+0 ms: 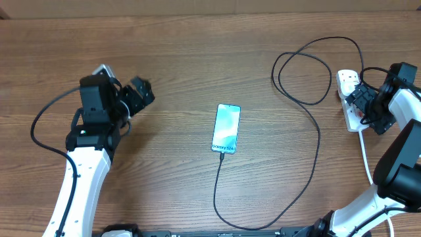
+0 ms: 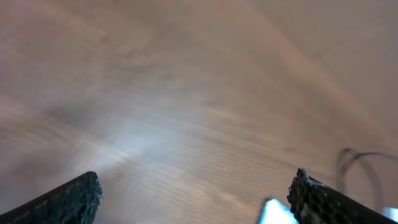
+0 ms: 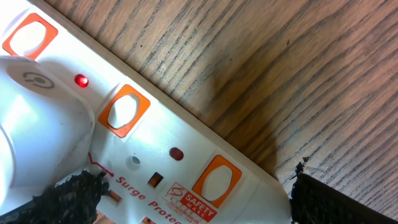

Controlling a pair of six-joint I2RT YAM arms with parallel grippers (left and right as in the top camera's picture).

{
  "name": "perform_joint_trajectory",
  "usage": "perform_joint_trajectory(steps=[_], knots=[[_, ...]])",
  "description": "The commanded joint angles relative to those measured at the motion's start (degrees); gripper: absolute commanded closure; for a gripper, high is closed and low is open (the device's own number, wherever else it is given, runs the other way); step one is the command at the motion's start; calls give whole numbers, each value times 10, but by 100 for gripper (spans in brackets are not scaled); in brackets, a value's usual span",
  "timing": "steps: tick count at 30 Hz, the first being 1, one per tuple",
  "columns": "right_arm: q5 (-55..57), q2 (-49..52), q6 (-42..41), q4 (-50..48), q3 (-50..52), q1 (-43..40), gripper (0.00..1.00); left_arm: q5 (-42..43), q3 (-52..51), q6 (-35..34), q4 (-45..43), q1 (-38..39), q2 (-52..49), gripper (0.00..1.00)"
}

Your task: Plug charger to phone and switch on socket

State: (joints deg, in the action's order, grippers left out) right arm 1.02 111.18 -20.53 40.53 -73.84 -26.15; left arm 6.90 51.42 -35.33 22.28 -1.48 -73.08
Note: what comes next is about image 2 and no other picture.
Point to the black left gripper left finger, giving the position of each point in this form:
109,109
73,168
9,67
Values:
74,202

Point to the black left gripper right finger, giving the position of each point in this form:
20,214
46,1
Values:
313,202

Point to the black Samsung smartphone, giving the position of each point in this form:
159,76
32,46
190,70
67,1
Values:
275,212

